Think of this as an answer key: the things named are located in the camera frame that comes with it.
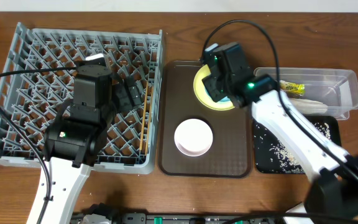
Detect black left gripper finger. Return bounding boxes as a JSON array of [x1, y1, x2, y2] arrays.
[[125, 77, 142, 107], [112, 73, 133, 113]]

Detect white bowl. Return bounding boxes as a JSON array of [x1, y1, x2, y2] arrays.
[[173, 118, 213, 157]]

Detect green orange snack wrapper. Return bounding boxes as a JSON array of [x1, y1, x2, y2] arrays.
[[280, 80, 305, 96]]

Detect rice food scraps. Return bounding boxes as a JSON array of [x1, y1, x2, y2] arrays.
[[256, 121, 332, 174]]

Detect white napkin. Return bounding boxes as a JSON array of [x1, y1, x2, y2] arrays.
[[290, 98, 328, 114]]

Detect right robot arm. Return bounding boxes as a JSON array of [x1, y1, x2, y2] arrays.
[[201, 42, 358, 223]]

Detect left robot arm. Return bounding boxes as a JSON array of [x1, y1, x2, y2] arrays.
[[27, 54, 142, 223]]

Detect grey dishwasher rack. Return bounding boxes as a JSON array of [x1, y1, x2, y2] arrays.
[[0, 24, 165, 174]]

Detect wooden chopstick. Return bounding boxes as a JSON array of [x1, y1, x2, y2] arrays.
[[145, 86, 154, 154], [139, 81, 149, 153]]

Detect yellow plate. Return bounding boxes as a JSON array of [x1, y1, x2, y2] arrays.
[[193, 65, 234, 111]]

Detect light blue bowl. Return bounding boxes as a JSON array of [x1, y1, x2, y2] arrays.
[[205, 89, 230, 103]]

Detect brown serving tray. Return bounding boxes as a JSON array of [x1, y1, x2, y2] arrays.
[[158, 61, 252, 179]]

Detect black tray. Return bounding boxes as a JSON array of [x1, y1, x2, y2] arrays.
[[252, 115, 343, 175]]

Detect clear plastic bin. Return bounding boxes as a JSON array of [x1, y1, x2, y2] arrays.
[[253, 67, 358, 121]]

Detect black equipment at bottom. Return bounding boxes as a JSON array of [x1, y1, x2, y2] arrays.
[[70, 202, 354, 224]]

